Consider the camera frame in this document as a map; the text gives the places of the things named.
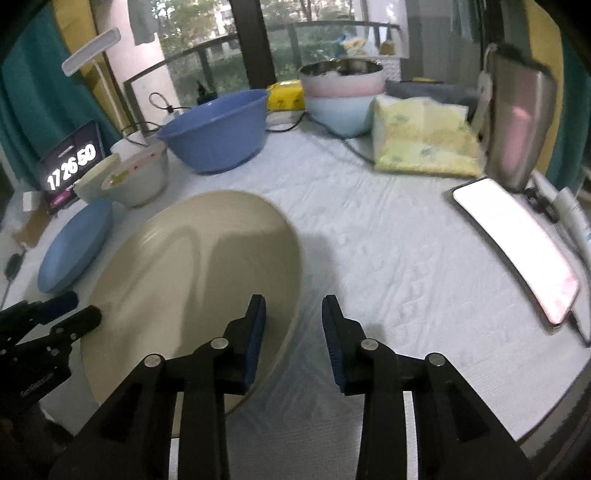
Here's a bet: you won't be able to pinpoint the cardboard box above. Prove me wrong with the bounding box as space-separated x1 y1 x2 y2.
11 203 52 249

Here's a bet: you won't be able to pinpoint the blue plastic basin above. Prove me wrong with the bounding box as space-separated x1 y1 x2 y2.
156 89 271 175

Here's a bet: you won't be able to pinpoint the black inline cable switch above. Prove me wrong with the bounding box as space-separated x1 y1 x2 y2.
4 252 24 281

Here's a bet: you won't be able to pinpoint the black power cable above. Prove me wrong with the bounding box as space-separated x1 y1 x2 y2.
302 112 377 163

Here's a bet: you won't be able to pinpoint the smartphone with lit screen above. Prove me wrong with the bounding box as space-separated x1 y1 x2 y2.
451 177 581 326

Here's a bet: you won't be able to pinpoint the teal curtain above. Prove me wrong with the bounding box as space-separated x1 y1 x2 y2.
0 8 122 185

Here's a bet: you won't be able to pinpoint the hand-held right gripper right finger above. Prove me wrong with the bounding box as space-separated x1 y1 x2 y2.
322 294 536 480

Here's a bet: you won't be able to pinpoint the black balcony railing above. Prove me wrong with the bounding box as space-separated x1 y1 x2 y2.
122 21 402 121

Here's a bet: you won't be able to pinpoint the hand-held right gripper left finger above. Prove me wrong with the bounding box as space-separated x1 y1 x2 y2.
48 294 267 480

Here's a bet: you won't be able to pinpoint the black charger cable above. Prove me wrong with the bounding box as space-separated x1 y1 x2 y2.
122 91 195 139

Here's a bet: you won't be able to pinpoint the white tube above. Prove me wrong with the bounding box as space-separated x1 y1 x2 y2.
553 187 591 243

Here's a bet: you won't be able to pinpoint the large cream plate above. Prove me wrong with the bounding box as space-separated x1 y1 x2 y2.
80 190 304 418

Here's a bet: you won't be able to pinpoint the tablet showing clock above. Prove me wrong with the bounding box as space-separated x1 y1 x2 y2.
37 120 105 216

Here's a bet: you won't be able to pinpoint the small blue plate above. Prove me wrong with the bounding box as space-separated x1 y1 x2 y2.
38 198 114 294

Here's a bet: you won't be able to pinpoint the stacked steel pastel bowls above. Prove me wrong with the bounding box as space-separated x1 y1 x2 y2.
298 60 385 138

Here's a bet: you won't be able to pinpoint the yellow printed carton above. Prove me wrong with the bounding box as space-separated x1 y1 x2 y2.
342 34 371 55

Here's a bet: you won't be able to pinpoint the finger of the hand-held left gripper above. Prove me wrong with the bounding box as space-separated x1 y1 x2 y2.
47 305 103 345
32 291 80 325

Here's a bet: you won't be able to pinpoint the yellow printed tissue pack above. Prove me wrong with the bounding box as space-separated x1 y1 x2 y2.
372 95 486 179

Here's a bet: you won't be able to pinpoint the hanging grey cloth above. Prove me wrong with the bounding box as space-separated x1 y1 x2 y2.
127 0 158 45

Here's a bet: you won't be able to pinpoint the yellow wet wipes packet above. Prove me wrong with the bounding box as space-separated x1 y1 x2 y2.
268 79 306 112

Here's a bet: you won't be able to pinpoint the white round container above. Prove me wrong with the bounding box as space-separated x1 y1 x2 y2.
110 130 149 158

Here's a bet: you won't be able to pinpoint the stainless steel tumbler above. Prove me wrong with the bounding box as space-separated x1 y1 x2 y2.
485 43 559 193

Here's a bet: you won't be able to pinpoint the white desk lamp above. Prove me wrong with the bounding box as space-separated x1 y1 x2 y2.
61 27 122 141

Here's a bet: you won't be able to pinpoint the white strawberry print bowl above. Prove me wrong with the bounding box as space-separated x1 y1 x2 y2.
101 141 169 208

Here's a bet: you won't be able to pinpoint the cream bowl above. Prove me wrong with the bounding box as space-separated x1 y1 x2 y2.
74 153 122 204

